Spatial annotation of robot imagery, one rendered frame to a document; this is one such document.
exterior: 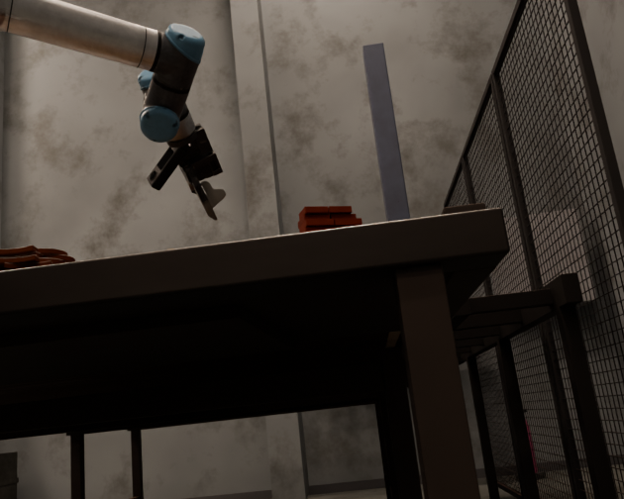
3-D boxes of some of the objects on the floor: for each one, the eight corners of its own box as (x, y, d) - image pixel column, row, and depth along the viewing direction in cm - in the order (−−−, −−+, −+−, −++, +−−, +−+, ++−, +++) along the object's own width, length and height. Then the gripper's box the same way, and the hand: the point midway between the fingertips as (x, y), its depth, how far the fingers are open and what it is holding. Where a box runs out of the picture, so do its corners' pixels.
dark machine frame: (661, 651, 166) (576, 271, 192) (512, 664, 168) (450, 287, 194) (475, 499, 453) (452, 355, 479) (421, 505, 455) (401, 361, 481)
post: (477, 586, 241) (390, 37, 303) (433, 590, 242) (355, 42, 304) (470, 575, 258) (389, 55, 319) (429, 579, 259) (356, 60, 320)
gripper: (215, 140, 135) (244, 212, 147) (188, 110, 149) (217, 178, 162) (178, 157, 133) (211, 229, 145) (155, 125, 148) (186, 193, 160)
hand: (203, 208), depth 153 cm, fingers open, 14 cm apart
